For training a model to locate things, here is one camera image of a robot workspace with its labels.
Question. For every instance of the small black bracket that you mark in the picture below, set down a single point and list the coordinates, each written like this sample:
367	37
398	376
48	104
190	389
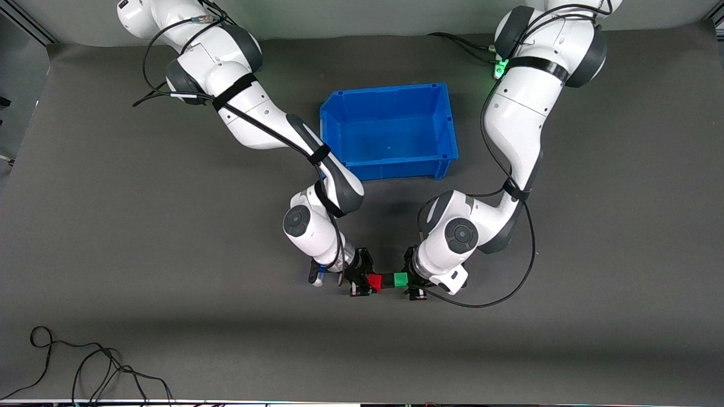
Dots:
3	102

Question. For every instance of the small black cube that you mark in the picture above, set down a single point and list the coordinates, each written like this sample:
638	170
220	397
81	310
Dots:
388	281

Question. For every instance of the small red cube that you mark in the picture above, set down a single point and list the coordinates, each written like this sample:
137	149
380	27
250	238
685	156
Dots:
375	282

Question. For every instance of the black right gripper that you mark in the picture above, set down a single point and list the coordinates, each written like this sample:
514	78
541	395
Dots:
360	268

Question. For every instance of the small green cube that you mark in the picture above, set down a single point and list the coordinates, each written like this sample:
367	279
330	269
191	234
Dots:
401	280

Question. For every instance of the blue plastic storage bin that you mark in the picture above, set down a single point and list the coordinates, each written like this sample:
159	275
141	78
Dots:
390	135

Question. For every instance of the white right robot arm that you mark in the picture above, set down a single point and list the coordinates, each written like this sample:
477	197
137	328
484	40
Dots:
254	113

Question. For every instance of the dark grey table mat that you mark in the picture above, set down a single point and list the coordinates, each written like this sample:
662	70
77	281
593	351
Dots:
362	350

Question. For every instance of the aluminium frame rail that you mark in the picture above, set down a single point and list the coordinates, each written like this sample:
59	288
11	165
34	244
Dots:
717	21
31	31

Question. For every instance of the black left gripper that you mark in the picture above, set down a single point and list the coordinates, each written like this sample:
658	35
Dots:
411	278

